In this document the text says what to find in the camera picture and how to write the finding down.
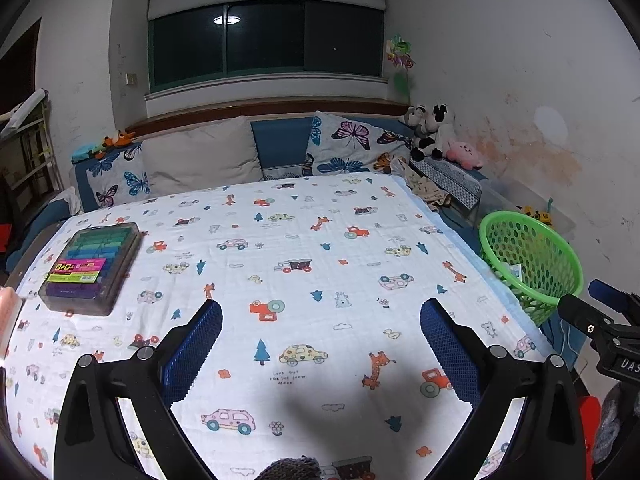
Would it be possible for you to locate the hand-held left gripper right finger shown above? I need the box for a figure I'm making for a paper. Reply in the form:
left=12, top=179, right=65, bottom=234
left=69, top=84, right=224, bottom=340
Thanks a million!
left=420, top=297, right=587, bottom=480

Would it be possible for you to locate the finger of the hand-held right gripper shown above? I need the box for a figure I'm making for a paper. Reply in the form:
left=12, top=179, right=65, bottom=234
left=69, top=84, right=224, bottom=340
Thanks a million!
left=556, top=293, right=617, bottom=335
left=588, top=278, right=640, bottom=313

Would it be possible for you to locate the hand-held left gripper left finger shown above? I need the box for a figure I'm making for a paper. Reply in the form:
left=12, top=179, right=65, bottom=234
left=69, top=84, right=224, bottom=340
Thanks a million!
left=52, top=299, right=223, bottom=480

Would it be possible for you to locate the green plastic basket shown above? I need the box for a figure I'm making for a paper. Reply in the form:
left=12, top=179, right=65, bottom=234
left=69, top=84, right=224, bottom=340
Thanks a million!
left=479, top=211, right=584, bottom=326

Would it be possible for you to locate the person's right hand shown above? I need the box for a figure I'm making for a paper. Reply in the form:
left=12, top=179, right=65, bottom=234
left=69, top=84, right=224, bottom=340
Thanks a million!
left=592, top=382, right=640, bottom=468

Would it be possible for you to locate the person's left hand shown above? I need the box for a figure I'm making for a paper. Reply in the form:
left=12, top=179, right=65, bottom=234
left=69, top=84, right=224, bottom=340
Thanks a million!
left=260, top=455, right=321, bottom=480

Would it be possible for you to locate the red box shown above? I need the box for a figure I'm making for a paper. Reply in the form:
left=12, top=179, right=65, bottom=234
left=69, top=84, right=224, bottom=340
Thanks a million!
left=577, top=394, right=603, bottom=461

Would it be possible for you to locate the plastic case of coloured markers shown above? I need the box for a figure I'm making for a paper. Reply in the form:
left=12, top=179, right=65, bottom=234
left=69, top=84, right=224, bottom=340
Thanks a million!
left=39, top=222, right=142, bottom=317

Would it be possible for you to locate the white cartoon printed blanket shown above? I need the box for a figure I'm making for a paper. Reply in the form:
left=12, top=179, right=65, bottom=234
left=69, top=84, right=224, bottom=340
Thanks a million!
left=0, top=172, right=556, bottom=480

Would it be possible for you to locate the clear storage bin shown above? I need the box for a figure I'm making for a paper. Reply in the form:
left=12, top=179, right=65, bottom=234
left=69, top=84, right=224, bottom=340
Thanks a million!
left=477, top=180, right=576, bottom=241

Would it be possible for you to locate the small printed garment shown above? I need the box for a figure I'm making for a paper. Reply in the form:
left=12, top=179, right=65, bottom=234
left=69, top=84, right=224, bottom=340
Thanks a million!
left=400, top=159, right=453, bottom=211

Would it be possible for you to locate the grey patterned cushion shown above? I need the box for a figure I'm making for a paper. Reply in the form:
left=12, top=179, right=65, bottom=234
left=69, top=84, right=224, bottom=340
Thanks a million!
left=415, top=156, right=488, bottom=210

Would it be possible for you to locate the pink tissue pack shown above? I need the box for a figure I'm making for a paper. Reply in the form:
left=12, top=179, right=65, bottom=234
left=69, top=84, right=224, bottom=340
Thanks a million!
left=0, top=286, right=26, bottom=361

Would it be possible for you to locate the small butterfly print pillow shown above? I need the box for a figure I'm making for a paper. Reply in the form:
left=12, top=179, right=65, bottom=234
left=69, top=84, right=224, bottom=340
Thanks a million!
left=86, top=142, right=151, bottom=208

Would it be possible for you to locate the beige pillow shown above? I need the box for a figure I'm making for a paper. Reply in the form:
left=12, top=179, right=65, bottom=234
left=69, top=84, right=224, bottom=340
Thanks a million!
left=141, top=116, right=263, bottom=197

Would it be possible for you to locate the pink plush toy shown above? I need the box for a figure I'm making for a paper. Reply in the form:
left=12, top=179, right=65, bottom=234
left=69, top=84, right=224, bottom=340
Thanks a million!
left=445, top=140, right=485, bottom=170

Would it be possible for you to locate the black white cow plush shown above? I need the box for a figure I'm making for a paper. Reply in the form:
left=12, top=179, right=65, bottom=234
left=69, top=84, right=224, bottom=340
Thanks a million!
left=411, top=103, right=457, bottom=162

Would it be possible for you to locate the teal plush toy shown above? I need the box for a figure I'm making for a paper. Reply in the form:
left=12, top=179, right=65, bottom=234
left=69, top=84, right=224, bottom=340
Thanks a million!
left=72, top=142, right=108, bottom=163

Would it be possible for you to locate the blue upholstered bed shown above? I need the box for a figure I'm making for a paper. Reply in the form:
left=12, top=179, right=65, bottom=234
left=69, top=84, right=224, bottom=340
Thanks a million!
left=5, top=115, right=566, bottom=356

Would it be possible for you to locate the orange plush toy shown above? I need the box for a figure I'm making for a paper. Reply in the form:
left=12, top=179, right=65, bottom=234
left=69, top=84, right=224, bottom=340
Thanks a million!
left=102, top=130, right=137, bottom=150

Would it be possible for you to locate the large butterfly print pillow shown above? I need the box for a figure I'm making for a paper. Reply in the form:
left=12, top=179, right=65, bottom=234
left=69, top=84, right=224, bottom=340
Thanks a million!
left=305, top=111, right=416, bottom=177

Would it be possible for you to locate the wooden window ledge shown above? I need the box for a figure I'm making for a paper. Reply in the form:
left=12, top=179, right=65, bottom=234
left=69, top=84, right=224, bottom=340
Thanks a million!
left=124, top=99, right=410, bottom=136

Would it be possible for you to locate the white shelf unit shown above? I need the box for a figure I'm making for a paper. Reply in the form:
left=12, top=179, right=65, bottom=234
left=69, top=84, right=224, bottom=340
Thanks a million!
left=0, top=87, right=56, bottom=201

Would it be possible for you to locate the colourful pinwheel toy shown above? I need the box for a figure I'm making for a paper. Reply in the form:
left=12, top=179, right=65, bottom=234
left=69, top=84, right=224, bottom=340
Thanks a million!
left=384, top=34, right=417, bottom=98

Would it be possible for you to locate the dark window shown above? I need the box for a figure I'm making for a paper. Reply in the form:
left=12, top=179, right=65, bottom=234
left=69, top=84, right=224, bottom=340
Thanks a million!
left=148, top=0, right=385, bottom=93

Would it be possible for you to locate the dark brown door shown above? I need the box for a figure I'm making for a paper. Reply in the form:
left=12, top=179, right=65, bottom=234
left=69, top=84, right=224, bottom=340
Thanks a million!
left=0, top=17, right=43, bottom=111

